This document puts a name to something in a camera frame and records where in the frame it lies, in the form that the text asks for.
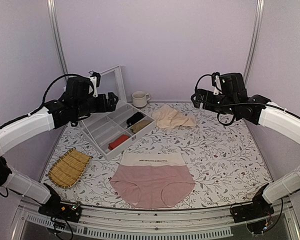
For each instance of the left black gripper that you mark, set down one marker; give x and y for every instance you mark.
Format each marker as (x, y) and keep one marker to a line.
(103, 107)

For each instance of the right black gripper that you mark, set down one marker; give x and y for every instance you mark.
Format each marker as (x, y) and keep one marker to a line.
(200, 93)

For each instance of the pink and white underwear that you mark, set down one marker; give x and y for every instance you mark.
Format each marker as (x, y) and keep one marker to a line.
(152, 181)

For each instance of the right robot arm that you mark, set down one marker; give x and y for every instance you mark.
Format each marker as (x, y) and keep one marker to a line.
(261, 111)

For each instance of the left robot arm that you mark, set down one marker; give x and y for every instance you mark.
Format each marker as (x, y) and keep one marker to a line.
(50, 115)

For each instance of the cream beige underwear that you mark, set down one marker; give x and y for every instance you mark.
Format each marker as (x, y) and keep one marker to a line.
(169, 118)

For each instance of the white framed glass lid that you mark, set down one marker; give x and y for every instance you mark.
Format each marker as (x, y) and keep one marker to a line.
(111, 81)

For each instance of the white divided organizer box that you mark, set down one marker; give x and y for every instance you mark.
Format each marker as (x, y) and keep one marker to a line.
(101, 129)

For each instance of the red rolled garment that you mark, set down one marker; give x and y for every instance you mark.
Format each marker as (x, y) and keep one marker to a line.
(112, 145)

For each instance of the black rolled garment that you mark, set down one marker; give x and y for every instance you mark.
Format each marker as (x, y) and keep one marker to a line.
(134, 118)

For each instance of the white ceramic mug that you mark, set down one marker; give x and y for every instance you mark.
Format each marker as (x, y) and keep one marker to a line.
(140, 99)

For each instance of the olive rolled garment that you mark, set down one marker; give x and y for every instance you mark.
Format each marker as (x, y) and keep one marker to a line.
(139, 126)

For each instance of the floral patterned table mat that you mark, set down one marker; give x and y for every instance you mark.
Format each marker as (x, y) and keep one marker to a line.
(224, 162)

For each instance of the woven bamboo tray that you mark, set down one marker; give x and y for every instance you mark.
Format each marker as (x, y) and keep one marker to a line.
(69, 168)

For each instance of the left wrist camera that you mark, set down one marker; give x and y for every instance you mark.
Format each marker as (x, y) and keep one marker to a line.
(80, 87)

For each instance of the left aluminium corner post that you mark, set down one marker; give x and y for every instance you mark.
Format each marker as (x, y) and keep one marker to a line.
(52, 12)

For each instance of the aluminium corner post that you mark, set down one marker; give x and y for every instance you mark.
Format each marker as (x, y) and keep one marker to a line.
(52, 12)
(254, 39)

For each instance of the right aluminium corner post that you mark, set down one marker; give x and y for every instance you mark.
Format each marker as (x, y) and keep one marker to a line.
(254, 39)

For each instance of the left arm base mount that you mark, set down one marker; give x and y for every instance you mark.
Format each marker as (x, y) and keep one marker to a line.
(70, 211)

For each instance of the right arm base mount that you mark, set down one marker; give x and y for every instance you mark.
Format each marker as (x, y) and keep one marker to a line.
(246, 212)

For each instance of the aluminium front rail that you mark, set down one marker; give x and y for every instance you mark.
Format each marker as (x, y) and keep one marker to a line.
(101, 223)

